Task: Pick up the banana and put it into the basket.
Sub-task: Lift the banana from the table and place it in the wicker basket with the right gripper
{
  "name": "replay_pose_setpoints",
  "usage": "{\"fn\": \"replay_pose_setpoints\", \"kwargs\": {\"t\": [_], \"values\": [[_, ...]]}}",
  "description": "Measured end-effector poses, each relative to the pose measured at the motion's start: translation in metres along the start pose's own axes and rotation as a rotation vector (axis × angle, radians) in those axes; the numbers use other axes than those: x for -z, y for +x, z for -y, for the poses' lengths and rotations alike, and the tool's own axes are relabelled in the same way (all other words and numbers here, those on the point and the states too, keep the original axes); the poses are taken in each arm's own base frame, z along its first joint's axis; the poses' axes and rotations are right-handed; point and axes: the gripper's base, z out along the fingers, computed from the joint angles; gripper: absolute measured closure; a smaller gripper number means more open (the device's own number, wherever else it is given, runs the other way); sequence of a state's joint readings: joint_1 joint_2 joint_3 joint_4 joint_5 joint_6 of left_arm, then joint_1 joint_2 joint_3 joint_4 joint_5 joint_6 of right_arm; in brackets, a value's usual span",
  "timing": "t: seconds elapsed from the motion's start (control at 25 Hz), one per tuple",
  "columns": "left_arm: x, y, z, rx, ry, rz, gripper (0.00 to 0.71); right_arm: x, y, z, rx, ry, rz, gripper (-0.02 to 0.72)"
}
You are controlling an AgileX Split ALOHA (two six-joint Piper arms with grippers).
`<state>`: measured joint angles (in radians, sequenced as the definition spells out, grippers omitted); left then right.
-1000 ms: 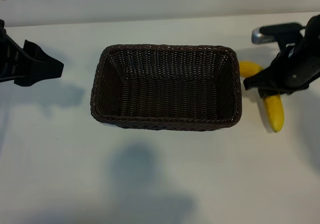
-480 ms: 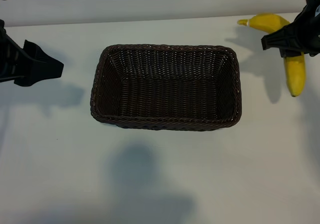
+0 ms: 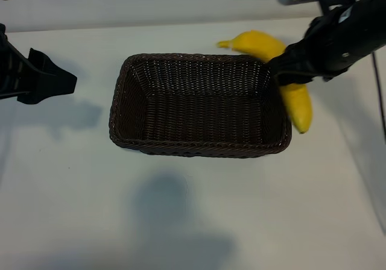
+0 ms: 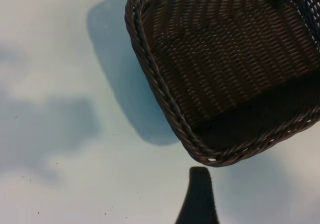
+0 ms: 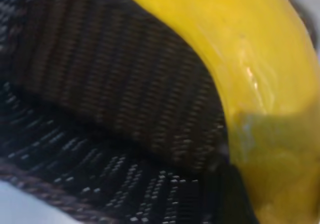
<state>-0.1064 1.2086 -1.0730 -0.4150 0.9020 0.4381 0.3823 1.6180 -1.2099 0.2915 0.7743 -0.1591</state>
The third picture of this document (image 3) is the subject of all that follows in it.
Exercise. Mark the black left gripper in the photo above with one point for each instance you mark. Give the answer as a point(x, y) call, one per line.
point(15, 71)

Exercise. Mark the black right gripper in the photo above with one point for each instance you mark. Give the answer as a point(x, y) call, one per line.
point(337, 41)

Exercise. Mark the yellow banana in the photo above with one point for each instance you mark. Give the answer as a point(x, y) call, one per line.
point(259, 44)

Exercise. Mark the dark brown woven basket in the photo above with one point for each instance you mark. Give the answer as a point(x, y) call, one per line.
point(199, 107)

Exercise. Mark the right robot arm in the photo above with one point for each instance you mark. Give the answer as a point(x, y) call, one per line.
point(375, 14)

